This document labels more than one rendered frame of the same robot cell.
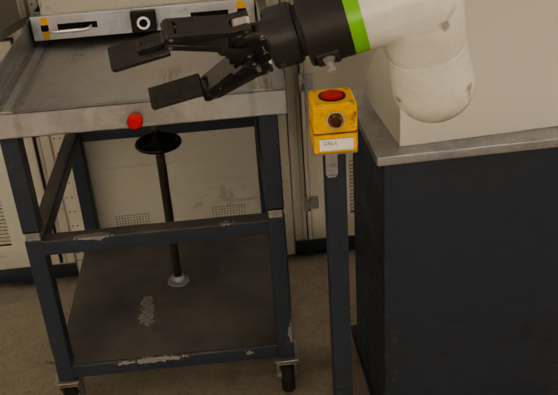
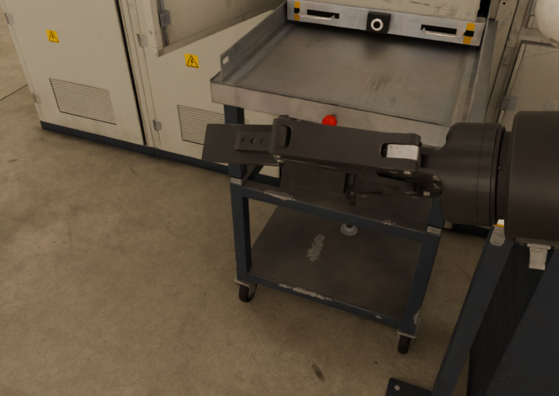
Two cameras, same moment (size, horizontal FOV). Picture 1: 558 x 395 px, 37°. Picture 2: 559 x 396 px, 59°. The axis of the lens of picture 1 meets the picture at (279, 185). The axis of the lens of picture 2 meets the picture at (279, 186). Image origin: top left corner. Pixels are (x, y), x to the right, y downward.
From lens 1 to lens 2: 64 cm
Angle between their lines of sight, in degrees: 22
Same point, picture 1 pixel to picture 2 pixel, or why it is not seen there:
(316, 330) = (443, 304)
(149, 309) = (318, 246)
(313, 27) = (530, 199)
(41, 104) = (261, 83)
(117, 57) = (213, 143)
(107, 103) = (312, 98)
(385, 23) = not seen: outside the picture
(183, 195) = not seen: hidden behind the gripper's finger
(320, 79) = (523, 103)
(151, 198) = not seen: hidden behind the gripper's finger
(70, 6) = not seen: outside the picture
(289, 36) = (481, 194)
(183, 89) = (323, 177)
